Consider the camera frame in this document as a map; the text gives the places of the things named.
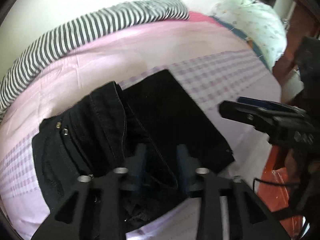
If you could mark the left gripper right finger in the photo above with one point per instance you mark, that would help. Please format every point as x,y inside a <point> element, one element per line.
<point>229,209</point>

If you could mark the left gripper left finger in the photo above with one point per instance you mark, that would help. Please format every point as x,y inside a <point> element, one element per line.
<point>92,210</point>

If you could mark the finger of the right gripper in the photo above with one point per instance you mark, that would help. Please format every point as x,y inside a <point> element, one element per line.
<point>251,105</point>
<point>260,121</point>

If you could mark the black denim pants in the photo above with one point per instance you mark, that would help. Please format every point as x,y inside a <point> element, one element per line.
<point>104,128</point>

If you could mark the dark gloved hand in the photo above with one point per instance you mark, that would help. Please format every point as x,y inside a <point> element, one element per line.
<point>303,163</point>

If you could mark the pink checked bed sheet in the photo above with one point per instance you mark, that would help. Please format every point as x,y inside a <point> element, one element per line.
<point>210,61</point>

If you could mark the white dotted pillow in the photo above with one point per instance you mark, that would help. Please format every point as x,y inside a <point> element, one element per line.
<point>259,22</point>

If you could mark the dark wooden furniture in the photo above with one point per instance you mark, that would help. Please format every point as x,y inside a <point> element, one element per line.
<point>303,21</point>

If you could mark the grey striped blanket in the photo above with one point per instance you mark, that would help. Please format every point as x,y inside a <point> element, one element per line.
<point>57,43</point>

